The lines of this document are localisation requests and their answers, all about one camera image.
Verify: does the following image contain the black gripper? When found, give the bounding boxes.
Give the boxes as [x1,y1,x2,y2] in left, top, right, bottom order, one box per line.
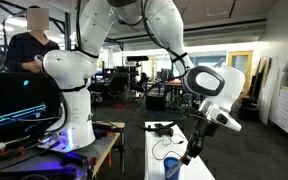
[183,116,220,166]

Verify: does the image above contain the orange capped marker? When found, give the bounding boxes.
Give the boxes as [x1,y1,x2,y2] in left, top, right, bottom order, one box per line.
[165,155,192,179]

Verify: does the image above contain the white handheld controller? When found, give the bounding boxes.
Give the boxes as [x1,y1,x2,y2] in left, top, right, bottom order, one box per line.
[33,54,46,68]

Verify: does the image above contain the person hand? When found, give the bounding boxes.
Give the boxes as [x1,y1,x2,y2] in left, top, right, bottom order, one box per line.
[22,60,43,74]

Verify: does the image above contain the blue plastic cup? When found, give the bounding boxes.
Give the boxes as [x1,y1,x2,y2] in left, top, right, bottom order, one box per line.
[163,157,185,180]

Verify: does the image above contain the black handheld device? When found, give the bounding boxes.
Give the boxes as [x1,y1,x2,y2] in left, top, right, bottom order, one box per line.
[153,122,175,138]

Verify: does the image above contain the black equipment box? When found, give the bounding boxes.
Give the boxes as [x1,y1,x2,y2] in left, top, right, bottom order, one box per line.
[145,92,167,112]

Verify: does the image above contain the black floor boxes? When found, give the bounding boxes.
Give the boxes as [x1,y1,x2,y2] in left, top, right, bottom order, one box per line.
[238,96,261,122]

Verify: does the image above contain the robot mounting table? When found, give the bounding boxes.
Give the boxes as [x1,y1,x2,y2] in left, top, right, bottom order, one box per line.
[0,120,126,180]

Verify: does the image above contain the white leaning boards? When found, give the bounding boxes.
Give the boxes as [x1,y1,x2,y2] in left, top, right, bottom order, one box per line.
[258,55,282,126]

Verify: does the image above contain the yellow framed door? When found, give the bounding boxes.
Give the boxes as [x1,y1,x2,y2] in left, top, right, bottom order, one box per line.
[226,50,254,100]

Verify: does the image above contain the black office chair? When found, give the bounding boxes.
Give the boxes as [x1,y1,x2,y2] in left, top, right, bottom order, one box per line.
[105,71,132,103]

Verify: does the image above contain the black computer monitor cyan light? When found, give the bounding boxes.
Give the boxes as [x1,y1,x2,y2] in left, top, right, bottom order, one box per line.
[0,71,63,134]

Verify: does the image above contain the person in dark sweater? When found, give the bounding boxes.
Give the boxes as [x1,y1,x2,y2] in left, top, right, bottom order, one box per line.
[4,6,61,73]

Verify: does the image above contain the black camera bar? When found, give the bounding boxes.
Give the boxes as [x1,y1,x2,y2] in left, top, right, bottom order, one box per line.
[125,55,150,63]

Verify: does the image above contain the black handle tool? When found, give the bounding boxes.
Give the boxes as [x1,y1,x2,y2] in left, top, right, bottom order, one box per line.
[59,151,89,168]

